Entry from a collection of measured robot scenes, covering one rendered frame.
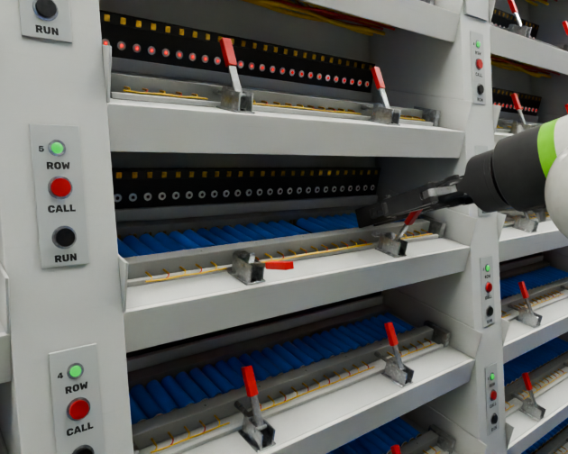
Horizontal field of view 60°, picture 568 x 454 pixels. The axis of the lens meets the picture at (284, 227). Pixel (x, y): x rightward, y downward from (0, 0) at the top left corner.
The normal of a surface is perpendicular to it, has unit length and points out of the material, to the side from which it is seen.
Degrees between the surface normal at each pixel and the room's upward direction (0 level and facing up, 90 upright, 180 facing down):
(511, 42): 108
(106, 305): 90
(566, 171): 69
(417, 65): 90
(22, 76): 90
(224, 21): 90
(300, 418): 18
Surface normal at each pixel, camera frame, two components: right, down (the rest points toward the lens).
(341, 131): 0.62, 0.30
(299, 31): 0.63, 0.00
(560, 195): -0.98, 0.05
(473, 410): -0.77, 0.07
